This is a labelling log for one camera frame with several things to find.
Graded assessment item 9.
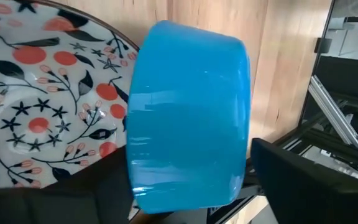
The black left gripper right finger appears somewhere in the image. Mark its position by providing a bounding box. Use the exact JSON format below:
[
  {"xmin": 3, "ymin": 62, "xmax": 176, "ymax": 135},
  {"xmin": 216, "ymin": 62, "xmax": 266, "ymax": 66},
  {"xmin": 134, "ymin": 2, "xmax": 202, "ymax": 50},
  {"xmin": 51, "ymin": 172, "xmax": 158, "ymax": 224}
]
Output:
[{"xmin": 250, "ymin": 138, "xmax": 338, "ymax": 224}]

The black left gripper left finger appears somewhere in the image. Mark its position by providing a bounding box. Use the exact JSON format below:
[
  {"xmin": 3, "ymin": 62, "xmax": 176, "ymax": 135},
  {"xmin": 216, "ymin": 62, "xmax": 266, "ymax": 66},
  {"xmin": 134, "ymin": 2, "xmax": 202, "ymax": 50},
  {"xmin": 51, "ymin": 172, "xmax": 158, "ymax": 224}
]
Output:
[{"xmin": 47, "ymin": 146, "xmax": 135, "ymax": 224}]

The blue plastic bowl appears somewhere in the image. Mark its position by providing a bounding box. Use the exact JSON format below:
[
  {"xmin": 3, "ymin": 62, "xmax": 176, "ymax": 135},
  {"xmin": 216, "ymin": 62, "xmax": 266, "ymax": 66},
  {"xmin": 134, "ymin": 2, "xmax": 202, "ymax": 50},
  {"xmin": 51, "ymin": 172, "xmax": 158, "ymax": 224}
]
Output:
[{"xmin": 126, "ymin": 20, "xmax": 252, "ymax": 215}]

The silver aluminium extrusion bar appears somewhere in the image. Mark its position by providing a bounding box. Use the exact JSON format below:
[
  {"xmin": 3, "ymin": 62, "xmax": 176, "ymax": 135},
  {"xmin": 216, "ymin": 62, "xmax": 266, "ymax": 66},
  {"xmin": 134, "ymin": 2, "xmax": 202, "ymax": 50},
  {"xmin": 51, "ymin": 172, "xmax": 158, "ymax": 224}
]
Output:
[{"xmin": 308, "ymin": 74, "xmax": 358, "ymax": 150}]

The black aluminium table frame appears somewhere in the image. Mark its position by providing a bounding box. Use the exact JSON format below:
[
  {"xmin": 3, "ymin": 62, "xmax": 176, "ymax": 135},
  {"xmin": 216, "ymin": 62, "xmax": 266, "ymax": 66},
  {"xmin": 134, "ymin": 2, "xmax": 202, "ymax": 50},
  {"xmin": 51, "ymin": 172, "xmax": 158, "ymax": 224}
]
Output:
[{"xmin": 206, "ymin": 0, "xmax": 358, "ymax": 224}]

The black frame clip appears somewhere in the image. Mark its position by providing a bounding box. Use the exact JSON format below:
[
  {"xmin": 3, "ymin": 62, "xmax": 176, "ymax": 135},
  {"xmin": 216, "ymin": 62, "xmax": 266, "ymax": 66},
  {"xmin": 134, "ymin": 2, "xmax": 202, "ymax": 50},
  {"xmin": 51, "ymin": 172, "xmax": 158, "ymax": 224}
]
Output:
[{"xmin": 314, "ymin": 37, "xmax": 333, "ymax": 54}]

